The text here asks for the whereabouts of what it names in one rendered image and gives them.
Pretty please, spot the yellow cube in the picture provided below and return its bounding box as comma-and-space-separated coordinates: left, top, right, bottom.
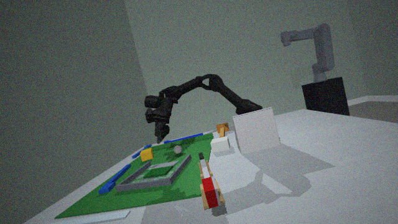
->
140, 148, 154, 161

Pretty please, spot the green putting mat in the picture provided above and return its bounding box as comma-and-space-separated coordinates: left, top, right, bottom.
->
55, 137, 213, 219

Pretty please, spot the white ball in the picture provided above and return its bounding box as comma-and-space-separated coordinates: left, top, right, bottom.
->
174, 146, 182, 154

